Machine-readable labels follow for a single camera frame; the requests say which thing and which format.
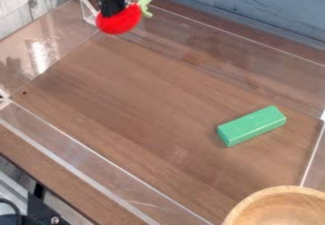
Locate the red plush strawberry toy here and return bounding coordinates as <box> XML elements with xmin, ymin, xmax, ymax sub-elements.
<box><xmin>95</xmin><ymin>0</ymin><xmax>154</xmax><ymax>35</ymax></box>

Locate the green rectangular block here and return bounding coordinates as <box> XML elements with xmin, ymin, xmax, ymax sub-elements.
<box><xmin>216</xmin><ymin>105</ymin><xmax>288</xmax><ymax>147</ymax></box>

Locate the wooden bowl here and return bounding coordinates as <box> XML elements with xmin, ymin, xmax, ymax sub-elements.
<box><xmin>223</xmin><ymin>186</ymin><xmax>325</xmax><ymax>225</ymax></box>

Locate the black metal bracket with cable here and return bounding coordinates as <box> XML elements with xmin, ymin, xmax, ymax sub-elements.
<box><xmin>0</xmin><ymin>185</ymin><xmax>71</xmax><ymax>225</ymax></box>

